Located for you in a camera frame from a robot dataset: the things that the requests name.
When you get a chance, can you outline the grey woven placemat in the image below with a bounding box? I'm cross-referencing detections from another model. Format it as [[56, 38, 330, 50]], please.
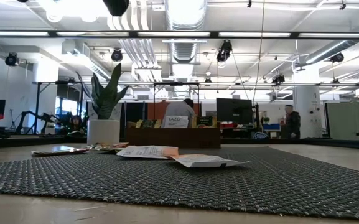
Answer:
[[0, 146, 359, 222]]

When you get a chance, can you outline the white round column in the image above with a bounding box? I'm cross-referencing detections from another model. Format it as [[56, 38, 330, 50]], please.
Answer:
[[292, 85, 323, 139]]

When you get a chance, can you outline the person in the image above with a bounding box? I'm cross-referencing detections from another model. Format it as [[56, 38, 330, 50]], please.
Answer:
[[70, 114, 85, 135], [280, 104, 301, 139], [163, 98, 197, 128]]

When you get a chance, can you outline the brown wooden tea organizer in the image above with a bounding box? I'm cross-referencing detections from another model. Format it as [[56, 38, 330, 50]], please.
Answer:
[[125, 119, 222, 149]]

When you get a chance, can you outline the grey ceiling duct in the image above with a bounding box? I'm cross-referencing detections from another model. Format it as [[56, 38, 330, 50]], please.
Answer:
[[303, 39, 359, 65]]

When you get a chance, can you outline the green snake plant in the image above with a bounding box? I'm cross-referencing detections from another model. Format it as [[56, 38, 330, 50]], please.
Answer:
[[75, 63, 130, 121]]

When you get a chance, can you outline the silver foil tea packet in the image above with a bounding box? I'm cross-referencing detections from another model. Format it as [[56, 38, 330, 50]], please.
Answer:
[[85, 142, 130, 152]]

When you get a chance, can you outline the lemon lime tea packet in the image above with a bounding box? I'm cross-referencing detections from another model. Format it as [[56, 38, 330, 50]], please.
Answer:
[[135, 119, 162, 129]]

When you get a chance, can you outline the silver ceiling duct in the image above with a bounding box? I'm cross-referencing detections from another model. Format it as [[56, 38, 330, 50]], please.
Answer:
[[163, 0, 208, 63]]

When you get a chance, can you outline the orange wall panel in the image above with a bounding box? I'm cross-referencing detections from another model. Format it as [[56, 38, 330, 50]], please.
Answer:
[[147, 101, 202, 121]]

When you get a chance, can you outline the pale green partition wall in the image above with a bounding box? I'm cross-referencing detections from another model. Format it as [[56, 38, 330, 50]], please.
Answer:
[[325, 101, 359, 140]]

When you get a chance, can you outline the black ceiling spotlight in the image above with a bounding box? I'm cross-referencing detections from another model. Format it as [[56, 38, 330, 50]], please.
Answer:
[[330, 52, 345, 63], [4, 52, 20, 67], [271, 73, 286, 84], [110, 47, 123, 62], [215, 39, 233, 63]]

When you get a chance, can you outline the black overhead frame bar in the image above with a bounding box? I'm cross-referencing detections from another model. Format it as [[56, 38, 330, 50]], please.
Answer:
[[0, 30, 359, 39]]

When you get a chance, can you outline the black table edge rail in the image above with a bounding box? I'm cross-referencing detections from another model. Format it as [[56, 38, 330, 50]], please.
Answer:
[[0, 135, 359, 150]]

